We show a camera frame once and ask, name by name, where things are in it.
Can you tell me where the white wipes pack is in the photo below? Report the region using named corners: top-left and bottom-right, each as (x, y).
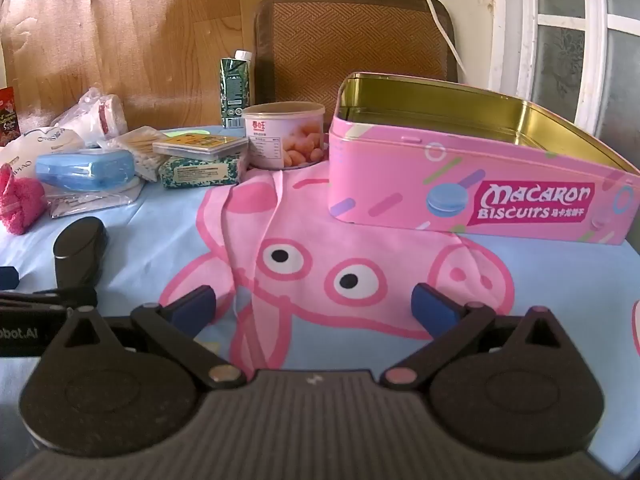
top-left (0, 129), bottom-right (88, 181)

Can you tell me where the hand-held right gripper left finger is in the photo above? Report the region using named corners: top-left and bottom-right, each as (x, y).
top-left (42, 285), bottom-right (246, 391)

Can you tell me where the green tissue pack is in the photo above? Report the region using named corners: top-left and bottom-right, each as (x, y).
top-left (159, 154), bottom-right (241, 190)

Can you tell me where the pink cardboard box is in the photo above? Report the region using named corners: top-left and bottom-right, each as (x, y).
top-left (327, 72), bottom-right (640, 247)

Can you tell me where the white window frame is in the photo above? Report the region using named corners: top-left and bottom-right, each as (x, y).
top-left (490, 0), bottom-right (640, 141)

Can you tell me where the wooden board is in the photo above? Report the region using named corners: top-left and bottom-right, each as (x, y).
top-left (0, 0), bottom-right (291, 133)

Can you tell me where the cotton swab pack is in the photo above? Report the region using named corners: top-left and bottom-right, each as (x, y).
top-left (107, 127), bottom-right (173, 182)

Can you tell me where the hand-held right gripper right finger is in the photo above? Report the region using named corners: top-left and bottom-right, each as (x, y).
top-left (382, 282), bottom-right (596, 391)

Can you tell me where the green drink carton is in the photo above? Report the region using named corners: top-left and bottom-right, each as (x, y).
top-left (220, 50), bottom-right (252, 130)

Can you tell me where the white cable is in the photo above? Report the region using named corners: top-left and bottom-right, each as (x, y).
top-left (405, 0), bottom-right (463, 83)

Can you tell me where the blue plastic case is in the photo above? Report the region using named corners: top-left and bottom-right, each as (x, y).
top-left (36, 150), bottom-right (135, 192)

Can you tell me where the clear plastic packet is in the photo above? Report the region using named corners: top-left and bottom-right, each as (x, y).
top-left (49, 180), bottom-right (146, 219)

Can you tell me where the flat box with yellow label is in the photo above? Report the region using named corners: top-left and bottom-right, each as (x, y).
top-left (152, 132), bottom-right (249, 162)

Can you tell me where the bag of paper cups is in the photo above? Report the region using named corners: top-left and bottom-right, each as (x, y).
top-left (52, 87), bottom-right (128, 148)

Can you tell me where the pink fluffy towel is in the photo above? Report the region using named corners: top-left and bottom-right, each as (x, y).
top-left (0, 162), bottom-right (48, 235)

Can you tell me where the pink snack can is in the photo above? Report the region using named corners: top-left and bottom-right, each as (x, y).
top-left (242, 101), bottom-right (327, 171)

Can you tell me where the red snack bag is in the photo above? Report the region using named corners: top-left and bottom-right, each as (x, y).
top-left (0, 86), bottom-right (21, 148)

